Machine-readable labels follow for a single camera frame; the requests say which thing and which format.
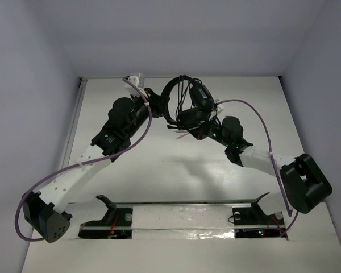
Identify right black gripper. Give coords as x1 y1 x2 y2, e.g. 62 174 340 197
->
184 112 231 147

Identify black headphones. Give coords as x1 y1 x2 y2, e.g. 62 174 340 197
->
161 75 214 130

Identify thin black headphone cable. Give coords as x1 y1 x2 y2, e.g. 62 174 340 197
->
166 74 219 140

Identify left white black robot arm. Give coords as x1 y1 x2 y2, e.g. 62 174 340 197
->
15 88 170 243

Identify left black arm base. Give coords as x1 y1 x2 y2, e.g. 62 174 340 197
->
78 208 133 239

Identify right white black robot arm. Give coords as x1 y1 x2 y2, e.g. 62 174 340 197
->
189 117 332 224

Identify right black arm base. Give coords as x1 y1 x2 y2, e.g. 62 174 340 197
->
228 207 286 239

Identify silver tape covered panel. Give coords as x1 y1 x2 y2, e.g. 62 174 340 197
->
131 205 235 240

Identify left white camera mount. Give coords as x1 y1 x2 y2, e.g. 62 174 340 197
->
123 72 148 98

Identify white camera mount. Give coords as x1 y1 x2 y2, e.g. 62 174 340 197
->
210 99 224 119
123 72 148 98

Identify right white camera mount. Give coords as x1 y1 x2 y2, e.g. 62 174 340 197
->
210 99 224 119

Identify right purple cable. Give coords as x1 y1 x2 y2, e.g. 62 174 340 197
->
214 98 300 238

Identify purple cable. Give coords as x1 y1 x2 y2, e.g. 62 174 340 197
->
214 98 300 238
15 77 153 242

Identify metal rail at left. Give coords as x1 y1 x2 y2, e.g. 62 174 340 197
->
57 77 88 169

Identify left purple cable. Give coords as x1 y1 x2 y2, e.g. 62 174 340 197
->
15 77 153 242

